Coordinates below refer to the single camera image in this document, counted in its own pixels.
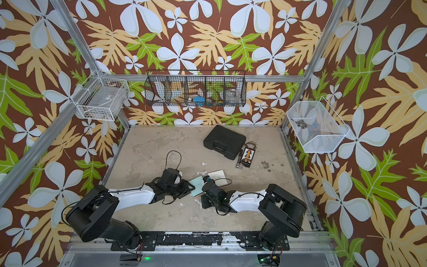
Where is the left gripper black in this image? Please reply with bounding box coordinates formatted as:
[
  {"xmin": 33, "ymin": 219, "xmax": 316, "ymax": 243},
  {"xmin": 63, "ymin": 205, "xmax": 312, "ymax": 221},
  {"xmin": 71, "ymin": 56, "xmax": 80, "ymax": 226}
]
[{"xmin": 166, "ymin": 178, "xmax": 197, "ymax": 198}]

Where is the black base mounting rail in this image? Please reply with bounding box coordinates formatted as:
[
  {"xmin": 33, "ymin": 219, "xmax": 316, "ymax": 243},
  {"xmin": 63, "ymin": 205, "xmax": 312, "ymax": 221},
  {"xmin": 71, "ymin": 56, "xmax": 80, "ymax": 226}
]
[{"xmin": 105, "ymin": 231, "xmax": 290, "ymax": 252}]

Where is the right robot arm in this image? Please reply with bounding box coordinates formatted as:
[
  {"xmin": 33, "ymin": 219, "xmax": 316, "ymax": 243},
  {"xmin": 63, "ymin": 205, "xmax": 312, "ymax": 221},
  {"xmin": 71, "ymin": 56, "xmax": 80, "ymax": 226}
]
[{"xmin": 201, "ymin": 176, "xmax": 308, "ymax": 250}]

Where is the black wire basket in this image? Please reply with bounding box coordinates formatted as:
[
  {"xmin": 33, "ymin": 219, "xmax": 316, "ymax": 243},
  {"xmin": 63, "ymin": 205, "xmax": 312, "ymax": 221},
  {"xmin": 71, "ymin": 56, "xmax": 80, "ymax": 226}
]
[{"xmin": 143, "ymin": 70, "xmax": 248, "ymax": 107}]

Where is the metal ratchet wrench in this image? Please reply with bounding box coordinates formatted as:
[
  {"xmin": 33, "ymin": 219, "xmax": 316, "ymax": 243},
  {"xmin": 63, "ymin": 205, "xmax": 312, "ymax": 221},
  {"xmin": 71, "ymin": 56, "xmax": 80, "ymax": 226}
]
[{"xmin": 236, "ymin": 149, "xmax": 244, "ymax": 169}]

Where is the white mesh basket right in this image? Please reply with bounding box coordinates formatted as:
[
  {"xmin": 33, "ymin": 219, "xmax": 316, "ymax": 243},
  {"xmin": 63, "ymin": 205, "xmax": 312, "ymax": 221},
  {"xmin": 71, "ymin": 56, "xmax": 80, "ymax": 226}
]
[{"xmin": 286, "ymin": 97, "xmax": 350, "ymax": 154}]

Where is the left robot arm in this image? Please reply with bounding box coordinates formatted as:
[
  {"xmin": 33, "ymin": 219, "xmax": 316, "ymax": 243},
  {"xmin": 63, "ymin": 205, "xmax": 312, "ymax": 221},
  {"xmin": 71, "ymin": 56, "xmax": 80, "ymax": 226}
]
[{"xmin": 65, "ymin": 168, "xmax": 195, "ymax": 251}]

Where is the white drawer jewelry box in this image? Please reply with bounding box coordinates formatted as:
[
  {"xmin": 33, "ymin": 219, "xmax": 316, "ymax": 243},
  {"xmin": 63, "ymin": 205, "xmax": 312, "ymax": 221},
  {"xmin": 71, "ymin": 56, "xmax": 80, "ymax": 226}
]
[{"xmin": 208, "ymin": 170, "xmax": 227, "ymax": 184}]

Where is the dark small object in basket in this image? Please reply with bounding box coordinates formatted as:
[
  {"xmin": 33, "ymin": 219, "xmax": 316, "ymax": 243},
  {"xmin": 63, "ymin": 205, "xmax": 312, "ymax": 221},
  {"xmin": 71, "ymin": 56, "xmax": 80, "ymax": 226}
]
[{"xmin": 296, "ymin": 120, "xmax": 308, "ymax": 129}]

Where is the blue object in basket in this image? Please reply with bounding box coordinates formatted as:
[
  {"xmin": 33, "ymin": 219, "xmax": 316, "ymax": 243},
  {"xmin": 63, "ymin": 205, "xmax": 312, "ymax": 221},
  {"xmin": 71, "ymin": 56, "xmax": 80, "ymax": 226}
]
[{"xmin": 192, "ymin": 96, "xmax": 206, "ymax": 106}]

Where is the black plastic tool case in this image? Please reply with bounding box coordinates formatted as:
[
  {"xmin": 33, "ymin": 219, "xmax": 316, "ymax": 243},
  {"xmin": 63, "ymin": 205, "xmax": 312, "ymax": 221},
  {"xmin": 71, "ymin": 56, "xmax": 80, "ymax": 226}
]
[{"xmin": 203, "ymin": 125, "xmax": 246, "ymax": 160}]

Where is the yellow multimeter with leads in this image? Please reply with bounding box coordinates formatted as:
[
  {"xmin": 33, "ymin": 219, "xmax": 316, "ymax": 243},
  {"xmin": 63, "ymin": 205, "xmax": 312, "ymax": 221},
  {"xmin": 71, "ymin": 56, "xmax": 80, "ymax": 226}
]
[{"xmin": 241, "ymin": 141, "xmax": 256, "ymax": 168}]

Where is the white wire basket left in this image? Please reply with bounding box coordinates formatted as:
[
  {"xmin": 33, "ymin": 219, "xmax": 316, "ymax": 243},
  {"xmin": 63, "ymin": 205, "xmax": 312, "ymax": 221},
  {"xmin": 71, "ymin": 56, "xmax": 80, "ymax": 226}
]
[{"xmin": 74, "ymin": 76, "xmax": 130, "ymax": 121}]

